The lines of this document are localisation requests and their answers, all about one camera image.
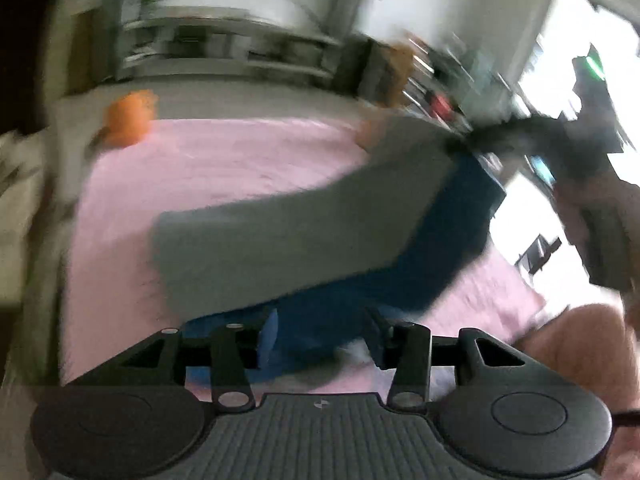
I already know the grey metal stand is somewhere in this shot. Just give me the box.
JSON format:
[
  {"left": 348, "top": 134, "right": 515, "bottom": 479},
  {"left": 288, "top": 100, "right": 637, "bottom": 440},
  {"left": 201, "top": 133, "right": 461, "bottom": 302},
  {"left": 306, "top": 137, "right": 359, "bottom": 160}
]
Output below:
[{"left": 327, "top": 0, "right": 363, "bottom": 43}]

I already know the grey and blue sweatshirt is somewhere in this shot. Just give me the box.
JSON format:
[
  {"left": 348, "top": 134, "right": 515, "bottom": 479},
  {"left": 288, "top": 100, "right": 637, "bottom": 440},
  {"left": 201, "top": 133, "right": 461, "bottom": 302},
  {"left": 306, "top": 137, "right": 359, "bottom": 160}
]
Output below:
[{"left": 150, "top": 115, "right": 507, "bottom": 376}]

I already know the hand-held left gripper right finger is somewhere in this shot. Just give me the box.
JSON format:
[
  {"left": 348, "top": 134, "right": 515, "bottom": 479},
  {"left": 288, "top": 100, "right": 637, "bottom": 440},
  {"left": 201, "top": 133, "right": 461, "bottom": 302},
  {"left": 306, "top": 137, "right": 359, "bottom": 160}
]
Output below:
[{"left": 362, "top": 306, "right": 571, "bottom": 413}]

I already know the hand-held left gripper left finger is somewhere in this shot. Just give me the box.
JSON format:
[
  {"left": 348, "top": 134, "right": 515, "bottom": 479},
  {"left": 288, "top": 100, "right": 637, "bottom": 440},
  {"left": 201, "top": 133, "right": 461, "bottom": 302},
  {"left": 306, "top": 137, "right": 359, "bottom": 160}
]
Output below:
[{"left": 65, "top": 307, "right": 280, "bottom": 413}]

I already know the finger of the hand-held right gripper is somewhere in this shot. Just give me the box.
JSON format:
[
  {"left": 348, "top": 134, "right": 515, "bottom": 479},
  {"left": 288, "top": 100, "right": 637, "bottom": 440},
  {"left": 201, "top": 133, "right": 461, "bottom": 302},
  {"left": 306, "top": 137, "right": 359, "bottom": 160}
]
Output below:
[{"left": 444, "top": 115, "right": 531, "bottom": 158}]

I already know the bumpy orange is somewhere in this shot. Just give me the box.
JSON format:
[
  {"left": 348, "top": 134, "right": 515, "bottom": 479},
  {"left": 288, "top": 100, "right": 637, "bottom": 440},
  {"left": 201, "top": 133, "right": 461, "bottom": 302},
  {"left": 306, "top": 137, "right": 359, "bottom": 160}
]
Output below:
[{"left": 102, "top": 91, "right": 158, "bottom": 148}]

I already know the pink printed blanket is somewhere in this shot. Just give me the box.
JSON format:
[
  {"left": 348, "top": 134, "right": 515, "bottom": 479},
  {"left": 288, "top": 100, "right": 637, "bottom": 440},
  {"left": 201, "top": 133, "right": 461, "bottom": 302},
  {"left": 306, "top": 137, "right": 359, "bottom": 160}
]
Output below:
[{"left": 55, "top": 117, "right": 548, "bottom": 396}]

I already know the long steel shelf unit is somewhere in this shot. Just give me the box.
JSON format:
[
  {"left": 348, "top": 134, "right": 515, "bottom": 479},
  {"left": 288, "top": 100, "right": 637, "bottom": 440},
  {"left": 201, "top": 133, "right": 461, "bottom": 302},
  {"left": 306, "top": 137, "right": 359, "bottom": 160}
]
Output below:
[{"left": 117, "top": 0, "right": 351, "bottom": 83}]

